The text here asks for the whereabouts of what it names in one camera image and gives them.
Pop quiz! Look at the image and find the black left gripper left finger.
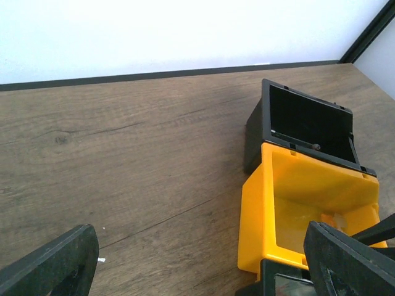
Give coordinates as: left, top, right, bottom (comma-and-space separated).
1, 224, 99, 295

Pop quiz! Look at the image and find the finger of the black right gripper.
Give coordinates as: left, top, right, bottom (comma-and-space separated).
352, 214, 394, 245

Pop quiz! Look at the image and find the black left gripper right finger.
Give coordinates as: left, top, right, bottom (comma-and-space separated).
304, 221, 394, 295

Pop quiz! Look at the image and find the black bin with gummy candies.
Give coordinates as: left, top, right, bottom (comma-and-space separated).
235, 259, 317, 296

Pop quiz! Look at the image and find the yellow bin with star candies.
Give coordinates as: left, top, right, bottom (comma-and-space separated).
238, 143, 380, 274

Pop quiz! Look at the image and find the pile of star gummies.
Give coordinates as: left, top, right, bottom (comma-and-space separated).
320, 213, 347, 232

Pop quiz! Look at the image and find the black bin with lollipops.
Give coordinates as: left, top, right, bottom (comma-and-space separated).
243, 79, 376, 176

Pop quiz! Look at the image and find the black enclosure frame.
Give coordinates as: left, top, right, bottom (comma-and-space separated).
1, 1, 394, 92

